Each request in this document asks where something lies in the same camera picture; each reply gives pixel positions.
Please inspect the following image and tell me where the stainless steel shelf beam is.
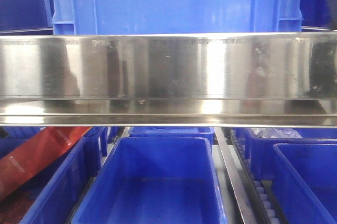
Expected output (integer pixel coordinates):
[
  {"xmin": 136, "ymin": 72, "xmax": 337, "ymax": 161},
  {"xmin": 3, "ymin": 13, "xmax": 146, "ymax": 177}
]
[{"xmin": 1, "ymin": 32, "xmax": 336, "ymax": 128}]

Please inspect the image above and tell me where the blue bin with plastic bag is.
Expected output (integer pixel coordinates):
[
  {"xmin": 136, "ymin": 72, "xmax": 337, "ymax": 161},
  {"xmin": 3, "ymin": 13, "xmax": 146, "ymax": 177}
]
[{"xmin": 243, "ymin": 127, "xmax": 336, "ymax": 180}]

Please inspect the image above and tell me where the blue crate on upper shelf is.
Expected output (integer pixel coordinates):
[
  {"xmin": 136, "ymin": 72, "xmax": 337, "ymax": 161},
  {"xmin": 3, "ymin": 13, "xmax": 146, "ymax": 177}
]
[{"xmin": 53, "ymin": 0, "xmax": 302, "ymax": 35}]

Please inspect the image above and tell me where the blue open-front bin right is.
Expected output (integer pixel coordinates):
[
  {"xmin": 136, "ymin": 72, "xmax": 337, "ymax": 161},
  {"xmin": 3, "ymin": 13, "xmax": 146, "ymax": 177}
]
[{"xmin": 272, "ymin": 144, "xmax": 336, "ymax": 223}]

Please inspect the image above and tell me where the blue crate behind center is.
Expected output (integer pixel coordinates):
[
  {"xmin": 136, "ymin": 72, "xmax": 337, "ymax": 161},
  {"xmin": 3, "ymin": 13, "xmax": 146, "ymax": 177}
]
[{"xmin": 128, "ymin": 126, "xmax": 215, "ymax": 157}]

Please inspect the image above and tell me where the blue crate near left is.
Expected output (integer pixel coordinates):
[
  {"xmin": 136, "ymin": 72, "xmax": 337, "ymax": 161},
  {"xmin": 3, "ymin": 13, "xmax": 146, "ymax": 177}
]
[{"xmin": 72, "ymin": 137, "xmax": 227, "ymax": 223}]

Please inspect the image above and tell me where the black roller track strip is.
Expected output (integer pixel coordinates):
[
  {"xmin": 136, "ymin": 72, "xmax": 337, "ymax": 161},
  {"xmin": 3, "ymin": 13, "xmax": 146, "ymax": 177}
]
[{"xmin": 229, "ymin": 129, "xmax": 281, "ymax": 223}]

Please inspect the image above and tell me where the blue crate holding red bag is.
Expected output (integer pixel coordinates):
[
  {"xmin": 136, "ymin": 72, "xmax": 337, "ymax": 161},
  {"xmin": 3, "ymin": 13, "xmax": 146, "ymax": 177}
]
[{"xmin": 1, "ymin": 127, "xmax": 109, "ymax": 223}]

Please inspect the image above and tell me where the red foil bag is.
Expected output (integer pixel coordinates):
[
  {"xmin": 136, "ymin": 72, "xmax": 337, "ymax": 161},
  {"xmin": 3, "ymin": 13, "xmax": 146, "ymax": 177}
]
[{"xmin": 1, "ymin": 126, "xmax": 91, "ymax": 200}]

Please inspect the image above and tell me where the steel shelf divider rail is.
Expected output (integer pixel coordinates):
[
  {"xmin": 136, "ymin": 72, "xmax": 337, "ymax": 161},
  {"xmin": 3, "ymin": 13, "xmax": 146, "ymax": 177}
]
[{"xmin": 214, "ymin": 127, "xmax": 257, "ymax": 224}]

